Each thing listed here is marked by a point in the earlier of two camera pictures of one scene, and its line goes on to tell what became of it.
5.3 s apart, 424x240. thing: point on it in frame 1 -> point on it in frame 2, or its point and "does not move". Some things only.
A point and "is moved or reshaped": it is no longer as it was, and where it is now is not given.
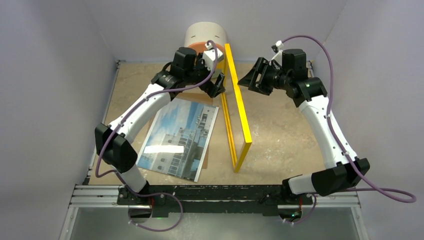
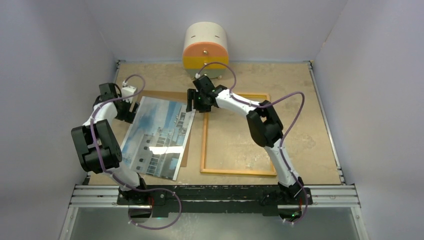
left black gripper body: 198,75 -> 124,114
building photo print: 178,139 is moved or reshaped
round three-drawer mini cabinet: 197,35 does not move
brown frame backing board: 202,99 -> 176,97
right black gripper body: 280,79 -> 200,103
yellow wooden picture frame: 236,163 -> 218,172
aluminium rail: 107,196 does not move
